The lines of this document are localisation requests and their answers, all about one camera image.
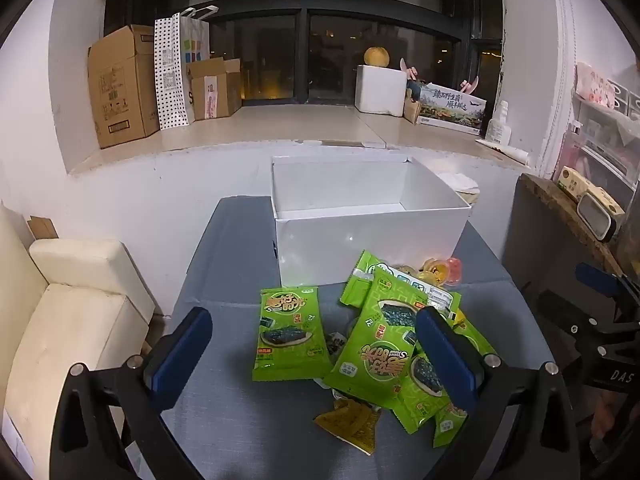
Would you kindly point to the brown side table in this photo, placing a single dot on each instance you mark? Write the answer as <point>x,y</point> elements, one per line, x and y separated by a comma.
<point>545,230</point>

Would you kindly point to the clear plastic drawer organizer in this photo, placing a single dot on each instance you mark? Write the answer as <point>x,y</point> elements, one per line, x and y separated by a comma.
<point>607,150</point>

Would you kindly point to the cream leather sofa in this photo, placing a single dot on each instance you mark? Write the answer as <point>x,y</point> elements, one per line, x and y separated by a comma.
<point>60,340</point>

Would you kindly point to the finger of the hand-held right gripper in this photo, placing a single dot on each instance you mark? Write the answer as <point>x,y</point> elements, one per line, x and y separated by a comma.
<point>595,274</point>
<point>565,312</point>

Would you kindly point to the white cardboard box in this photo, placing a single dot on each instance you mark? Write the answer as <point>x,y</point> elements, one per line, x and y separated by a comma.
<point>370,210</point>

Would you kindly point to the white tube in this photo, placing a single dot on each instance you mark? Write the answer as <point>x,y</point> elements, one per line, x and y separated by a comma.
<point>505,150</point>

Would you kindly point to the tissue paper pack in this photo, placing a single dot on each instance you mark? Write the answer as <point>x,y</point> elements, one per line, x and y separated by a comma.
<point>462,185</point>

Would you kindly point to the small dark snack packet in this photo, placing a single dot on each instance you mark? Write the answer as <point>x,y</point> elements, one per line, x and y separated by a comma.
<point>336,344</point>

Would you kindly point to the yellow snack packet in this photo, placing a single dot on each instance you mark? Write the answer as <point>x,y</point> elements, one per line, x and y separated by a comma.
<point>350,422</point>

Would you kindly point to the pink plastic toy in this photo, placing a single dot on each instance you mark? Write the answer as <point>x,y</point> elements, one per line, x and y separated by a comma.
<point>471,85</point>
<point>411,71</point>

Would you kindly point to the polka dot paper bag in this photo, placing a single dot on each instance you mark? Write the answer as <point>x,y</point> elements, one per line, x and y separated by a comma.
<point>175,70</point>

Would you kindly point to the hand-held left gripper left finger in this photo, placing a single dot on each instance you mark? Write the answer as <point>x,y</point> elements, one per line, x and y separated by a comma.
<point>182,355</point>

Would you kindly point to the grey table mat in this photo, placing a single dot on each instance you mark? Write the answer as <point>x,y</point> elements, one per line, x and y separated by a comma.
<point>240,410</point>

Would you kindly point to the large brown cardboard box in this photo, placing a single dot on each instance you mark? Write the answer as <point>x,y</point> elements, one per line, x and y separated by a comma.
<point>120,90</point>

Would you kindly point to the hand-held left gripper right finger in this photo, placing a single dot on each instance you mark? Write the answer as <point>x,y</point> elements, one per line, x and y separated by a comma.
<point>445,360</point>

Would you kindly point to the pink floral pouch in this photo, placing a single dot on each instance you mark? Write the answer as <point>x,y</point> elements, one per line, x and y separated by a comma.
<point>595,85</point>

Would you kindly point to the round yellow fruit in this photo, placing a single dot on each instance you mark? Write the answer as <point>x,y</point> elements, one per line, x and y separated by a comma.
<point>376,56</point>

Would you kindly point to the white plastic bottle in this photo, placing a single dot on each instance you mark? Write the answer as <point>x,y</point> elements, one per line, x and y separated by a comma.
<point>498,125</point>

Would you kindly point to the cluster of yellow jelly cups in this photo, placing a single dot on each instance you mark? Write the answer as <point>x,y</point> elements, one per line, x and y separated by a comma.
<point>433,269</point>

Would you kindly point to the flat cardboard piece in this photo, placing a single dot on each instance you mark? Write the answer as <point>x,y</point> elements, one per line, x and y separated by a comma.
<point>42,227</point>

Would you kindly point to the dark framed window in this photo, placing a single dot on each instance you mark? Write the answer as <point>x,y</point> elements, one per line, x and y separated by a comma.
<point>320,30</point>

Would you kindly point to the small brown paper bag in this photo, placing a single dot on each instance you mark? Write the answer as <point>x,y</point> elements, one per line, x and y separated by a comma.
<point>411,110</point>

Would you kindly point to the landscape printed gift box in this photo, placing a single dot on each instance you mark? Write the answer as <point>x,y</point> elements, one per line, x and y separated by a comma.
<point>450,110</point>

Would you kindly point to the tan carton box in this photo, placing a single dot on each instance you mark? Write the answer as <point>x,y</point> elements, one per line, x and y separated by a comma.
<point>570,180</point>

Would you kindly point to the small open cardboard box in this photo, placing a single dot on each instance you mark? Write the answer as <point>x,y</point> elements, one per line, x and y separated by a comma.
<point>215,90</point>

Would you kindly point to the pile of green seaweed packets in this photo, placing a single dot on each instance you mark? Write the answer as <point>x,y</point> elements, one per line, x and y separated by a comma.
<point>372,355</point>

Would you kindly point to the grey rounded device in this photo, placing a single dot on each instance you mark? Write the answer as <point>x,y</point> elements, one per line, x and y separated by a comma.
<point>597,219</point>

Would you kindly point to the white foam box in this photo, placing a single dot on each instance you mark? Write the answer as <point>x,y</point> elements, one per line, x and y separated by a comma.
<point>381,90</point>

